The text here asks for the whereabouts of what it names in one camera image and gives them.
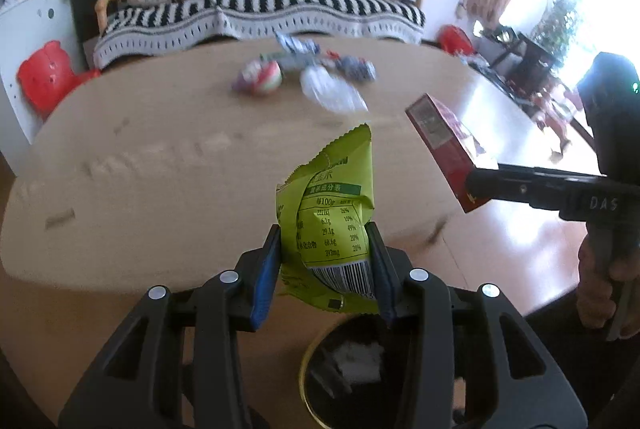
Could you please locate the pink and green round packet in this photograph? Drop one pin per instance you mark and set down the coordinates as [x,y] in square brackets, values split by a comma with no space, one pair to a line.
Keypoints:
[262,78]

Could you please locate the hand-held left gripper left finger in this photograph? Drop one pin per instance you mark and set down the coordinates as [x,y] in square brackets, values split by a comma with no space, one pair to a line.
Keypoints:
[265,276]

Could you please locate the blue patterned wrapper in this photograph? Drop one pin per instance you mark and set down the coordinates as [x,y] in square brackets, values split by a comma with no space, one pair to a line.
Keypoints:
[357,68]

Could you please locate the green potted plant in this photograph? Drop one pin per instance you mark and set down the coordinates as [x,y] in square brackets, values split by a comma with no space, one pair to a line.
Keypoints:
[555,24]

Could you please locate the white cabinet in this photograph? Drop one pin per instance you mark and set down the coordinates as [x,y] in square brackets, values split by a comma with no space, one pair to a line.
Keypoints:
[30,19]

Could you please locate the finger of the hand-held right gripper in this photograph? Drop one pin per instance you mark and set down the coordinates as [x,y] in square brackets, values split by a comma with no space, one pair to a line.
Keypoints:
[510,184]

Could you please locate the red plastic stool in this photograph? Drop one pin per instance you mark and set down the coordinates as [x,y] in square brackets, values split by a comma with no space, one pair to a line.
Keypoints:
[455,38]

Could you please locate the blue and white wrapper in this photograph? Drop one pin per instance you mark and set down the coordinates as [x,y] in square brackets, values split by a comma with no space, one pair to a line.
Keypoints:
[295,43]

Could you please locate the black bin with gold rim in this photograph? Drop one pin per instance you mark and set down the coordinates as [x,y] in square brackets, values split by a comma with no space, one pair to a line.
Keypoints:
[345,399]

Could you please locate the black wooden chair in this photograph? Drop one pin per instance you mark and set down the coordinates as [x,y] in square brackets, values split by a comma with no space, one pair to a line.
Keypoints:
[525,56]

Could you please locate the person's right hand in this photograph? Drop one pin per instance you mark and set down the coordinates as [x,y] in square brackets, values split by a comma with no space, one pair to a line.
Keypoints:
[592,294]

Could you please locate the silver green wrapper strip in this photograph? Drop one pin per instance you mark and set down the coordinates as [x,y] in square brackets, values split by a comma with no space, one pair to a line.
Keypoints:
[287,59]

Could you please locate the white crumpled tissue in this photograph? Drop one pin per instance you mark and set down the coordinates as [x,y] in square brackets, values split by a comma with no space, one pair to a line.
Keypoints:
[357,356]

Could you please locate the red bear plastic chair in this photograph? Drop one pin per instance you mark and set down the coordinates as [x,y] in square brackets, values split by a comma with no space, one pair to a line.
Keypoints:
[47,76]

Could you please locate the red cardboard box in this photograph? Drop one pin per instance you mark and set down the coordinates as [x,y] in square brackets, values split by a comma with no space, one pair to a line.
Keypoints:
[440,134]

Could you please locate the clear plastic bag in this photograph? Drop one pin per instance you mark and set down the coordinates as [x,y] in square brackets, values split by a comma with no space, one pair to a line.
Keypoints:
[330,91]

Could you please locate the green snack packet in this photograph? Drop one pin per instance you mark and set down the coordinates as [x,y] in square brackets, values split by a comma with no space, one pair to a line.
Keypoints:
[330,219]

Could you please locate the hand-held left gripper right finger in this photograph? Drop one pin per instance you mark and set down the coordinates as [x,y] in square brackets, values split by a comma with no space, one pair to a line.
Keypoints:
[382,279]

